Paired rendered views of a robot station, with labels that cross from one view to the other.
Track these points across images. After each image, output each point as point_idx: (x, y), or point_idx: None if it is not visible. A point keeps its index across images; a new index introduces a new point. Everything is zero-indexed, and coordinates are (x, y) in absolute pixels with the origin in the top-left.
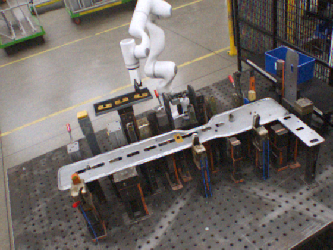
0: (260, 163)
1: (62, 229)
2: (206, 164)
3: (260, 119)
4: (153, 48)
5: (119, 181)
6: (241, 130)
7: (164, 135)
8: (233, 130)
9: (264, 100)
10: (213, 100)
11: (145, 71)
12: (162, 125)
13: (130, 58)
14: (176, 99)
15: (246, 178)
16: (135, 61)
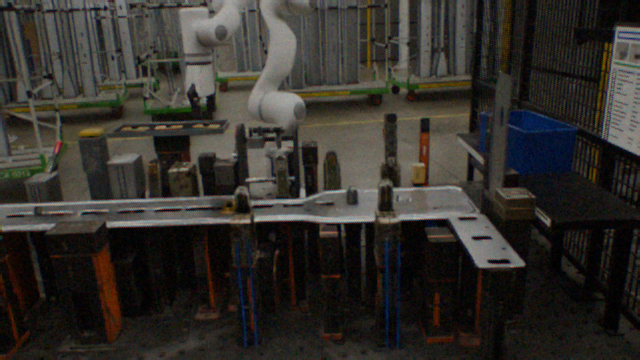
0: (380, 304)
1: None
2: (249, 259)
3: (409, 211)
4: (269, 63)
5: (54, 234)
6: (356, 218)
7: (211, 199)
8: (341, 214)
9: (444, 188)
10: (332, 161)
11: (248, 105)
12: (220, 186)
13: (190, 41)
14: (256, 137)
15: (351, 337)
16: (199, 48)
